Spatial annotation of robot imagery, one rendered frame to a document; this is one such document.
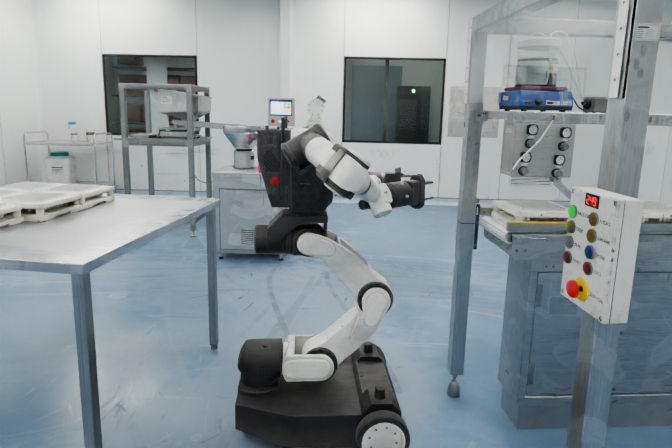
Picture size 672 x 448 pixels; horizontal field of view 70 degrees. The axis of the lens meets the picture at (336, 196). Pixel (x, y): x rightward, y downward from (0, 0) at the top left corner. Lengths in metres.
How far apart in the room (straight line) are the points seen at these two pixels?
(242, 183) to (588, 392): 3.22
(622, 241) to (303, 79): 5.96
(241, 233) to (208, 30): 3.66
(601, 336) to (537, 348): 0.88
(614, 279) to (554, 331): 1.07
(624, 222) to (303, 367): 1.32
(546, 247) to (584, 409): 0.75
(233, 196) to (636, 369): 3.00
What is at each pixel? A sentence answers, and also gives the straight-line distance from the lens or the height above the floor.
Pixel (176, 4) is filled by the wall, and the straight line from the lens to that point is 7.27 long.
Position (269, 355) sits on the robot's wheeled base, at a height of 0.32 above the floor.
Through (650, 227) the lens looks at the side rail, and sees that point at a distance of 2.15.
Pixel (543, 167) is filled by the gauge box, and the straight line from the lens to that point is 1.85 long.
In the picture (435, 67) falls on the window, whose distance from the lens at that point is 6.86.
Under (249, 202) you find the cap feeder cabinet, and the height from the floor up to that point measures 0.51.
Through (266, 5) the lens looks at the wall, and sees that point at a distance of 6.97.
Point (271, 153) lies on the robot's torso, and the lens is 1.74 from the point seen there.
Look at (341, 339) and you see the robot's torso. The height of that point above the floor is 0.38.
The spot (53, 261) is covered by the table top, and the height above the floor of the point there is 0.82.
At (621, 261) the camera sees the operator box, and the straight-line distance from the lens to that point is 1.12.
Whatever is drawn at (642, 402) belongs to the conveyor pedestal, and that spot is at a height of 0.12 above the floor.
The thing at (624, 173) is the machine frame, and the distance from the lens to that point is 1.21.
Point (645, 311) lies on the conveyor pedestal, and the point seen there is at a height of 0.52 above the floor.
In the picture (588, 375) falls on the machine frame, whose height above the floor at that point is 0.69.
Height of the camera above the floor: 1.29
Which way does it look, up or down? 10 degrees down
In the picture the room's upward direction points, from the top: 1 degrees clockwise
